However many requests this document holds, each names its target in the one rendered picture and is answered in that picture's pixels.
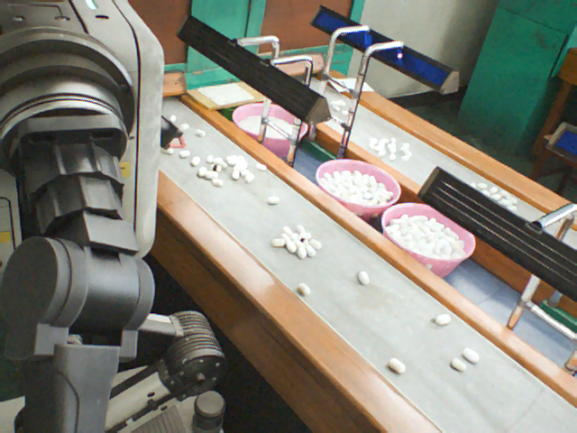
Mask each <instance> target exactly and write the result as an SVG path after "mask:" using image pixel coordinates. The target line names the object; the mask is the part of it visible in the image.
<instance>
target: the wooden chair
mask: <svg viewBox="0 0 577 433"><path fill-rule="evenodd" d="M552 136H553V135H547V136H545V138H544V141H545V142H546V143H545V146H544V148H542V150H541V152H540V154H539V156H538V158H537V160H536V164H535V166H534V168H533V170H532V172H531V174H530V176H529V179H530V180H532V181H534V182H536V180H537V178H540V177H544V176H549V175H553V174H556V173H561V172H565V173H564V174H563V177H562V179H561V181H560V183H559V186H558V188H557V190H556V193H555V194H556V195H557V196H559V197H562V196H563V194H564V193H565V191H566V188H567V186H568V184H569V182H570V181H571V182H573V183H575V184H576V185H577V178H575V177H574V176H573V173H574V171H575V170H577V164H576V163H574V161H571V160H570V159H568V158H566V157H564V156H562V155H560V154H558V153H556V152H553V151H551V150H550V149H548V148H546V146H547V143H548V142H549V141H550V139H551V138H552ZM551 154H552V155H553V156H554V157H556V158H557V159H559V160H560V161H564V163H565V164H567V165H568V166H566V167H561V168H557V169H552V170H545V171H542V169H543V168H544V167H545V165H546V163H547V161H548V159H549V157H550V155H551Z"/></svg>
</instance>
